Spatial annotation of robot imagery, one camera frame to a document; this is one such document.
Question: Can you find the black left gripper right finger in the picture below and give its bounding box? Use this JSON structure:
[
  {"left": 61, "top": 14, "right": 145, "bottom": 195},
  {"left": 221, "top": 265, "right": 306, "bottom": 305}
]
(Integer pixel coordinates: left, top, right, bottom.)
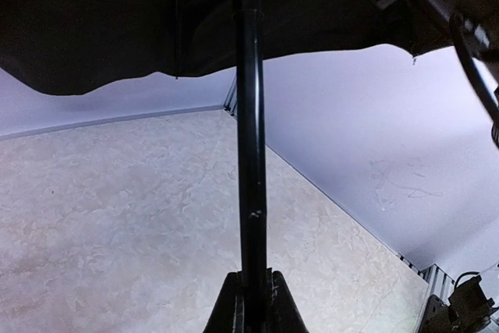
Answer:
[{"left": 266, "top": 268, "right": 309, "bottom": 333}]

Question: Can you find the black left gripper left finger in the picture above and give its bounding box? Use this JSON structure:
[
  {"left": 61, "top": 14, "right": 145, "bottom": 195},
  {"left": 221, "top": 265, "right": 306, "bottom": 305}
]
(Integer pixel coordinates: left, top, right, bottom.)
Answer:
[{"left": 203, "top": 272, "right": 244, "bottom": 333}]

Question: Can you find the lilac folding umbrella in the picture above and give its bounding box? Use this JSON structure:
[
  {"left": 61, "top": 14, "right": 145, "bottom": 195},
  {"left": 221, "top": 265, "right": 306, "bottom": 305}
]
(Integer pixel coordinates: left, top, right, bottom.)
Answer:
[{"left": 0, "top": 0, "right": 457, "bottom": 275}]

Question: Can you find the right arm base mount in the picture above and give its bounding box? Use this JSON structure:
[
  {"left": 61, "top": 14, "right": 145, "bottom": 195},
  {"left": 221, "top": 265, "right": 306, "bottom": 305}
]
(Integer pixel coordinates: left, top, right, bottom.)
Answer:
[{"left": 418, "top": 271, "right": 498, "bottom": 332}]

